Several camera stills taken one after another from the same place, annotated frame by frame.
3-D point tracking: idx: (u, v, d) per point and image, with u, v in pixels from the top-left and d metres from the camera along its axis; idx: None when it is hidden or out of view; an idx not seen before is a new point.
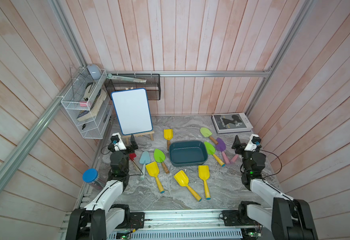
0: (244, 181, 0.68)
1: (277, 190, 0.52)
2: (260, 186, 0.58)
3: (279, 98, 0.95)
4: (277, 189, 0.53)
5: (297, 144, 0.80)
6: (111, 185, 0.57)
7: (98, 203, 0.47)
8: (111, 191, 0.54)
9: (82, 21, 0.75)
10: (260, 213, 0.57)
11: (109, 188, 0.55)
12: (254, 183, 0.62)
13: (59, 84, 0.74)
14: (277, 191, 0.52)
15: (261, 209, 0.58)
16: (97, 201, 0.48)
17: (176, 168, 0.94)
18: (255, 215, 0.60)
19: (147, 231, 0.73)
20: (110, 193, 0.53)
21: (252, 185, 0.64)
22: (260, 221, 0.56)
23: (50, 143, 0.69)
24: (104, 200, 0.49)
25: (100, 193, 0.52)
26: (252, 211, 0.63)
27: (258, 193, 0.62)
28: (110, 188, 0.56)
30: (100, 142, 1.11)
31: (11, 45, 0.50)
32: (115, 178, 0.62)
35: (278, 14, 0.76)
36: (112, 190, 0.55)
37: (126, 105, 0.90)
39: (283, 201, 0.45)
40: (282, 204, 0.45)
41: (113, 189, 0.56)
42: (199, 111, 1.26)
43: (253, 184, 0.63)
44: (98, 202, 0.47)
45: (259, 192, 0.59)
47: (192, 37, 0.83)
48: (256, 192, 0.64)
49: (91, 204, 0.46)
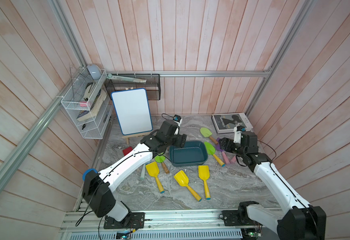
0: (247, 161, 0.60)
1: (291, 191, 0.46)
2: (269, 179, 0.51)
3: (279, 98, 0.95)
4: (292, 190, 0.47)
5: (297, 144, 0.80)
6: (136, 154, 0.51)
7: (111, 175, 0.44)
8: (132, 162, 0.49)
9: (82, 21, 0.75)
10: (262, 216, 0.57)
11: (132, 156, 0.50)
12: (261, 171, 0.55)
13: (59, 84, 0.74)
14: (292, 192, 0.46)
15: (262, 211, 0.57)
16: (112, 171, 0.45)
17: (176, 167, 0.94)
18: (257, 218, 0.60)
19: (147, 231, 0.73)
20: (129, 165, 0.48)
21: (257, 167, 0.56)
22: (264, 222, 0.56)
23: (50, 143, 0.69)
24: (118, 172, 0.46)
25: (123, 159, 0.49)
26: (253, 212, 0.63)
27: (266, 183, 0.53)
28: (133, 157, 0.50)
30: (100, 142, 1.11)
31: (11, 45, 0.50)
32: (149, 142, 0.55)
35: (278, 14, 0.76)
36: (134, 161, 0.49)
37: (126, 104, 0.90)
39: (299, 212, 0.41)
40: (298, 217, 0.40)
41: (135, 160, 0.49)
42: (199, 111, 1.26)
43: (260, 165, 0.55)
44: (113, 172, 0.45)
45: (267, 183, 0.52)
47: (192, 36, 0.83)
48: (263, 180, 0.55)
49: (107, 171, 0.45)
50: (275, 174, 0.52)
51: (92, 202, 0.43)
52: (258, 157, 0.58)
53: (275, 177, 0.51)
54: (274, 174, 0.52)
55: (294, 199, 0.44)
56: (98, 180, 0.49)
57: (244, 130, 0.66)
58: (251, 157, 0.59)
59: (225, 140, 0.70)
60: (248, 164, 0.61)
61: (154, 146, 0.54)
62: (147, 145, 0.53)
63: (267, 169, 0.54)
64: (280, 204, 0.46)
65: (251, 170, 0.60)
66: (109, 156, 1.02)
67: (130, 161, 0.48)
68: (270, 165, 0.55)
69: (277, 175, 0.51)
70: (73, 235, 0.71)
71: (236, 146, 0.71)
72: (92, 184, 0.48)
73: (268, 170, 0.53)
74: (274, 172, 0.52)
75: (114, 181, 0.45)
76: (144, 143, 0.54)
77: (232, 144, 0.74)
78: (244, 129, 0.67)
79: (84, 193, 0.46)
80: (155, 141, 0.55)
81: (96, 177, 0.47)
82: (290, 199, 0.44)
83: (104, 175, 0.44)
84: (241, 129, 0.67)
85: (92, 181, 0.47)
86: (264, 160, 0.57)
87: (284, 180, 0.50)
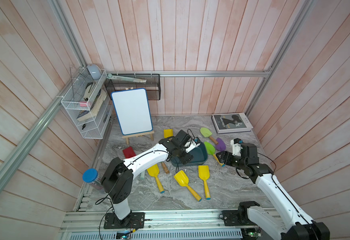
0: (248, 172, 0.59)
1: (294, 206, 0.45)
2: (271, 192, 0.51)
3: (279, 98, 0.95)
4: (295, 204, 0.46)
5: (297, 144, 0.80)
6: (156, 151, 0.56)
7: (134, 164, 0.49)
8: (151, 157, 0.54)
9: (82, 21, 0.75)
10: (263, 220, 0.56)
11: (152, 152, 0.55)
12: (262, 182, 0.55)
13: (59, 84, 0.74)
14: (295, 207, 0.45)
15: (263, 216, 0.57)
16: (135, 161, 0.50)
17: (176, 167, 0.94)
18: (257, 221, 0.60)
19: (147, 231, 0.73)
20: (150, 158, 0.54)
21: (259, 179, 0.56)
22: (263, 227, 0.57)
23: (50, 143, 0.69)
24: (140, 163, 0.50)
25: (145, 153, 0.54)
26: (253, 214, 0.63)
27: (267, 195, 0.53)
28: (153, 153, 0.55)
30: (100, 142, 1.11)
31: (10, 45, 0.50)
32: (166, 143, 0.61)
35: (278, 14, 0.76)
36: (154, 156, 0.55)
37: (126, 105, 0.90)
39: (303, 229, 0.40)
40: (301, 234, 0.39)
41: (154, 156, 0.55)
42: (199, 111, 1.26)
43: (261, 177, 0.55)
44: (135, 162, 0.50)
45: (268, 195, 0.52)
47: (192, 37, 0.83)
48: (264, 191, 0.55)
49: (130, 160, 0.50)
50: (276, 186, 0.51)
51: (111, 187, 0.47)
52: (260, 169, 0.58)
53: (277, 190, 0.50)
54: (275, 186, 0.51)
55: (297, 214, 0.43)
56: (122, 166, 0.49)
57: (242, 143, 0.66)
58: (252, 168, 0.59)
59: (224, 153, 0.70)
60: (249, 175, 0.60)
61: (171, 147, 0.60)
62: (165, 146, 0.60)
63: (269, 181, 0.53)
64: (282, 218, 0.46)
65: (252, 181, 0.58)
66: (109, 156, 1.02)
67: (150, 156, 0.54)
68: (271, 177, 0.54)
69: (279, 188, 0.51)
70: (73, 235, 0.71)
71: (236, 158, 0.71)
72: (116, 169, 0.53)
73: (270, 182, 0.53)
74: (276, 184, 0.52)
75: (136, 169, 0.50)
76: (162, 144, 0.60)
77: (231, 156, 0.74)
78: (242, 141, 0.68)
79: (106, 177, 0.48)
80: (172, 143, 0.62)
81: (120, 164, 0.49)
82: (293, 215, 0.43)
83: (128, 163, 0.49)
84: (238, 141, 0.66)
85: (116, 167, 0.52)
86: (265, 172, 0.56)
87: (286, 193, 0.49)
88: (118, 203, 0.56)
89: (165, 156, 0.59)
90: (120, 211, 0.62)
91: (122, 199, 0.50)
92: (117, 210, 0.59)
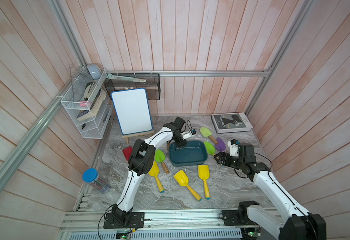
0: (246, 171, 0.61)
1: (290, 199, 0.47)
2: (268, 188, 0.52)
3: (279, 98, 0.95)
4: (292, 198, 0.47)
5: (297, 144, 0.80)
6: (164, 131, 0.72)
7: (152, 142, 0.63)
8: (162, 135, 0.69)
9: (82, 21, 0.75)
10: (262, 218, 0.57)
11: (162, 133, 0.70)
12: (259, 179, 0.56)
13: (59, 84, 0.74)
14: (291, 200, 0.46)
15: (263, 214, 0.57)
16: (153, 139, 0.65)
17: (176, 167, 0.94)
18: (257, 219, 0.60)
19: (147, 231, 0.73)
20: (162, 137, 0.68)
21: (257, 177, 0.57)
22: (263, 226, 0.56)
23: (50, 143, 0.69)
24: (156, 140, 0.65)
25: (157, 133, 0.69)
26: (253, 214, 0.63)
27: (266, 193, 0.53)
28: (163, 133, 0.70)
30: (100, 142, 1.11)
31: (11, 45, 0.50)
32: (170, 125, 0.78)
35: (278, 14, 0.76)
36: (164, 135, 0.70)
37: (126, 105, 0.90)
39: (299, 220, 0.41)
40: (298, 226, 0.40)
41: (164, 135, 0.70)
42: (199, 111, 1.26)
43: (259, 174, 0.56)
44: (153, 140, 0.64)
45: (267, 192, 0.53)
47: (192, 36, 0.83)
48: (263, 189, 0.55)
49: (148, 140, 0.64)
50: (273, 182, 0.53)
51: (139, 162, 0.61)
52: (257, 167, 0.59)
53: (274, 186, 0.51)
54: (272, 182, 0.53)
55: (294, 207, 0.44)
56: (145, 143, 0.63)
57: (239, 143, 0.68)
58: (250, 166, 0.60)
59: (223, 154, 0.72)
60: (247, 174, 0.63)
61: (174, 128, 0.76)
62: (169, 127, 0.76)
63: (266, 178, 0.55)
64: (280, 213, 0.47)
65: (250, 180, 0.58)
66: (109, 156, 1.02)
67: (161, 135, 0.69)
68: (268, 174, 0.56)
69: (276, 184, 0.52)
70: (73, 235, 0.71)
71: (234, 159, 0.73)
72: (141, 147, 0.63)
73: (267, 179, 0.54)
74: (273, 181, 0.53)
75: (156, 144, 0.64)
76: (167, 127, 0.76)
77: (229, 157, 0.76)
78: (239, 142, 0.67)
79: (132, 156, 0.63)
80: (174, 125, 0.78)
81: (142, 143, 0.63)
82: (290, 208, 0.44)
83: (149, 141, 0.63)
84: (235, 142, 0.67)
85: (141, 145, 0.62)
86: (263, 170, 0.58)
87: (283, 189, 0.50)
88: (144, 173, 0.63)
89: (171, 136, 0.76)
90: (130, 200, 0.67)
91: (148, 171, 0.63)
92: (127, 197, 0.64)
